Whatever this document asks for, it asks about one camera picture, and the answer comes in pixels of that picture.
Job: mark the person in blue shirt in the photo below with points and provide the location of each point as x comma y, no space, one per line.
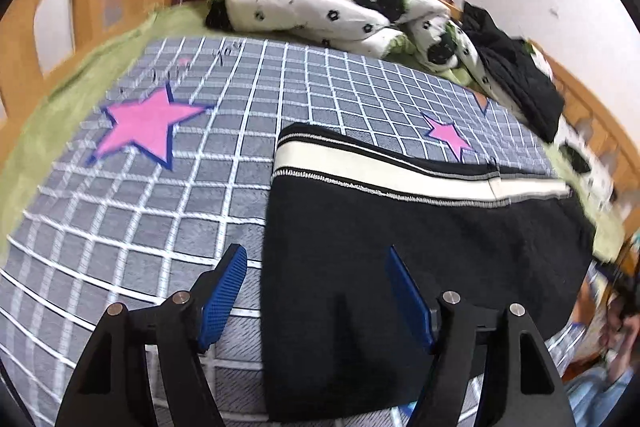
595,389

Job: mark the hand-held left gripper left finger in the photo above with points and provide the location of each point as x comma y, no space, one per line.
222,302

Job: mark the black pants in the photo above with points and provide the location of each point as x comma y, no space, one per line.
350,227

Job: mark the white strawberry print pillow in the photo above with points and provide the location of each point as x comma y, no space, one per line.
595,172

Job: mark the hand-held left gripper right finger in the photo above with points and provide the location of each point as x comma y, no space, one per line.
407,297

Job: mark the grey checkered star blanket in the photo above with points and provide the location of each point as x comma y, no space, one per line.
150,217

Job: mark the black jacket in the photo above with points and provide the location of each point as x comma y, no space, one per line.
525,82

